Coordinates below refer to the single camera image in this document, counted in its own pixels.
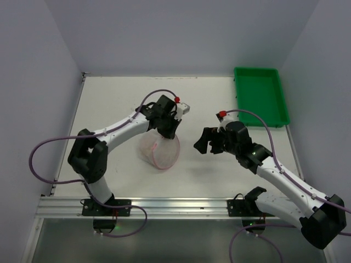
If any white mesh laundry bag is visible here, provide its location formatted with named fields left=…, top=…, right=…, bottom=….
left=137, top=130, right=180, bottom=170

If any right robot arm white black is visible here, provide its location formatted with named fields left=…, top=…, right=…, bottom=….
left=194, top=121, right=347, bottom=249

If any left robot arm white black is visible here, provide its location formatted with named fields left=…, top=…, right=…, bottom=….
left=67, top=95, right=190, bottom=205

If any green plastic tray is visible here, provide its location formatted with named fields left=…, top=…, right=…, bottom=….
left=234, top=67, right=290, bottom=128

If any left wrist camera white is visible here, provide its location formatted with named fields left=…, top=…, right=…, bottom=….
left=174, top=96, right=190, bottom=120

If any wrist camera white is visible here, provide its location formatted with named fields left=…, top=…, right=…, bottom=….
left=216, top=111, right=235, bottom=133
left=174, top=96, right=190, bottom=120

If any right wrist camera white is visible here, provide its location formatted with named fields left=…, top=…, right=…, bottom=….
left=216, top=111, right=235, bottom=133

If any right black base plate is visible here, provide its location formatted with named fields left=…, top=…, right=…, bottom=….
left=227, top=199, right=274, bottom=217

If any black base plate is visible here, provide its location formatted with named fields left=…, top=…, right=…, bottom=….
left=81, top=198, right=131, bottom=217
left=227, top=199, right=274, bottom=217

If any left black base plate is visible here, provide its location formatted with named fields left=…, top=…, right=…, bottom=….
left=81, top=198, right=131, bottom=217

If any aluminium rail front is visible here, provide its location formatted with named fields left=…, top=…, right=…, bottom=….
left=35, top=194, right=325, bottom=221

